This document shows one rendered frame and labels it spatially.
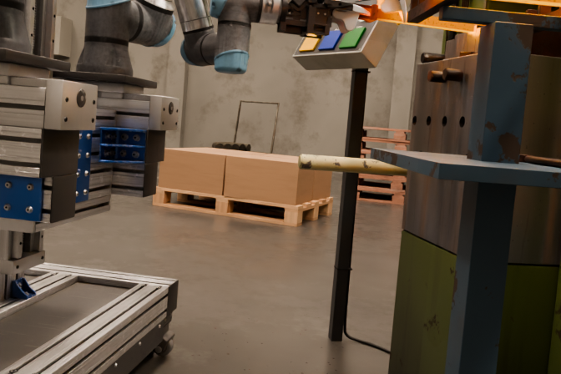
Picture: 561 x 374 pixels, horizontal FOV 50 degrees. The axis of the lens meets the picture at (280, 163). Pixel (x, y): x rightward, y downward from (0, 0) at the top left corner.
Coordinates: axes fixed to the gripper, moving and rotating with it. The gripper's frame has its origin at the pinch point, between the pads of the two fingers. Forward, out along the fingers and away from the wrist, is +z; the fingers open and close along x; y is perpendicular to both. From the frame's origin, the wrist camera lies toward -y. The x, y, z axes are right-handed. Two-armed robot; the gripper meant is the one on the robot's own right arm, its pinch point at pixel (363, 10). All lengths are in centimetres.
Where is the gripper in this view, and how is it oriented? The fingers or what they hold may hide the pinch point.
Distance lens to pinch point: 145.6
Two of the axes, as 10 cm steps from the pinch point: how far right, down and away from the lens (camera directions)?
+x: 2.0, 0.8, -9.8
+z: 9.8, 0.8, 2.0
